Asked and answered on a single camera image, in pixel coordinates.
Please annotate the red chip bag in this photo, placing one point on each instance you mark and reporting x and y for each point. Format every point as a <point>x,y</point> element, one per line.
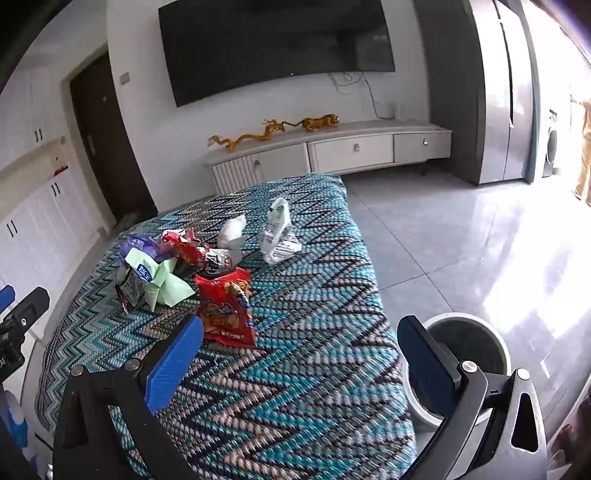
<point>226,309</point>

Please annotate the dark brown door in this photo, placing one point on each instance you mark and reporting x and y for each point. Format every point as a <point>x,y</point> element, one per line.
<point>108,138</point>

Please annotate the golden dragon figurine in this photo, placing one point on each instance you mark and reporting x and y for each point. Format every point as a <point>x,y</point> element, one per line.
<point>249,136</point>

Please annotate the purple white wrapper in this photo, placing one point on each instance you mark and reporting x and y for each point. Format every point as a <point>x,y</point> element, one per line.
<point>141,244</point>

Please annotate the silver refrigerator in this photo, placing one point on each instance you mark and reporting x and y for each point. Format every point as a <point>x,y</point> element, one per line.
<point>503,92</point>

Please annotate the white wardrobe cabinets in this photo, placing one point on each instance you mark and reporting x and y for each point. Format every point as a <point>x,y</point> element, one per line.
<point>46,217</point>

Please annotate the small dark packet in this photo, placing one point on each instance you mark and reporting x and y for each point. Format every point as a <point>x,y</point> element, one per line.
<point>129,290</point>

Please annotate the small golden animal figurine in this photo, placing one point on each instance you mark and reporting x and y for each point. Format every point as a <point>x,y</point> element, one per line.
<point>318,122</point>

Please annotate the white trash can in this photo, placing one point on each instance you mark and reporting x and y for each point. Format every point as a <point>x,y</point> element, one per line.
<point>466,341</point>

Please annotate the light green paper packet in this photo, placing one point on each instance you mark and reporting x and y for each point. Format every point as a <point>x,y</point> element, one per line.
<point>161,281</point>

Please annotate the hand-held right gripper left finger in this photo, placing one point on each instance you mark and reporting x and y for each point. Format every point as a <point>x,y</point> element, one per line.
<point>175,364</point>

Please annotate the white printed plastic bag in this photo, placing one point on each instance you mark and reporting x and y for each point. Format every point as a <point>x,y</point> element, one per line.
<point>279,244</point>

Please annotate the red wrapper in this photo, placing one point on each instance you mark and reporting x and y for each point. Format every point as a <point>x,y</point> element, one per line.
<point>183,248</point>

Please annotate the white tissue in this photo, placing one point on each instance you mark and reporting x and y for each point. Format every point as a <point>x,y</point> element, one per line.
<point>231,230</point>

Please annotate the washing machine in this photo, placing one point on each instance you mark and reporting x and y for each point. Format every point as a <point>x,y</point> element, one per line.
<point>550,143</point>

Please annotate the zigzag patterned blanket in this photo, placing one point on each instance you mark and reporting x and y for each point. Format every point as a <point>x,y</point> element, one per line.
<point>300,350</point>

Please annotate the black wall television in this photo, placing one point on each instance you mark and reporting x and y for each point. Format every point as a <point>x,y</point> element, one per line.
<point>277,46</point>

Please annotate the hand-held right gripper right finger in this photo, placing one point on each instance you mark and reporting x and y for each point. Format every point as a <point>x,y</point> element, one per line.
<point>427,364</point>

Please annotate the white television cabinet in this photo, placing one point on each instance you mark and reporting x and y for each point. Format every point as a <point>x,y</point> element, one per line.
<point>351,147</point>

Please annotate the wall light switch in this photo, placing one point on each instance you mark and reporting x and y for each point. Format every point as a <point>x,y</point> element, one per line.
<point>124,78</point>

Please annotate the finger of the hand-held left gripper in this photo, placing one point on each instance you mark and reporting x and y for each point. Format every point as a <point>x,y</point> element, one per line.
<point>30,303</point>
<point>5,299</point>

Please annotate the black white snack wrapper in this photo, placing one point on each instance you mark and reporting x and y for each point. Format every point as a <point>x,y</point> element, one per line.
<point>218,261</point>

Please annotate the dark grey tall cabinet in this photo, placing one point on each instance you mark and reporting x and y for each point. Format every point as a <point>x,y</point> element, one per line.
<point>443,92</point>

